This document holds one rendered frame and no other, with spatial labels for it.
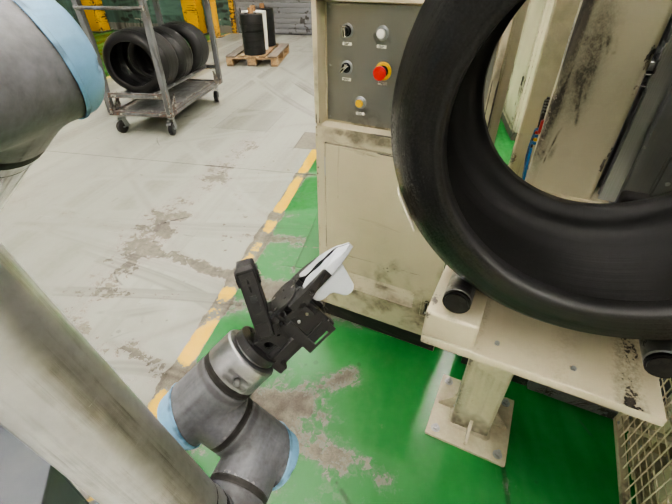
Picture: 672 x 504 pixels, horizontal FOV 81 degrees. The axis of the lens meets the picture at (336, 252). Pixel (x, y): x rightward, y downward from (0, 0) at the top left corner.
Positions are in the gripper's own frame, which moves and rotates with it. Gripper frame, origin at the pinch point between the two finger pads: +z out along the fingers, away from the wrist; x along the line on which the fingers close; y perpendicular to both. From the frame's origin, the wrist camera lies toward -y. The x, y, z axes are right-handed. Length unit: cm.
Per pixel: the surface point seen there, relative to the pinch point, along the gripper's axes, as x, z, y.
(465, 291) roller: 0.4, 9.1, 19.7
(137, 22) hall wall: -1048, -11, -390
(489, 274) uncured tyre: 6.5, 12.3, 15.9
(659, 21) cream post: -5, 60, 11
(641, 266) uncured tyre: 2, 33, 38
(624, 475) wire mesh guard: -10, 10, 98
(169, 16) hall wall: -1012, 51, -341
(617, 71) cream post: -9, 54, 15
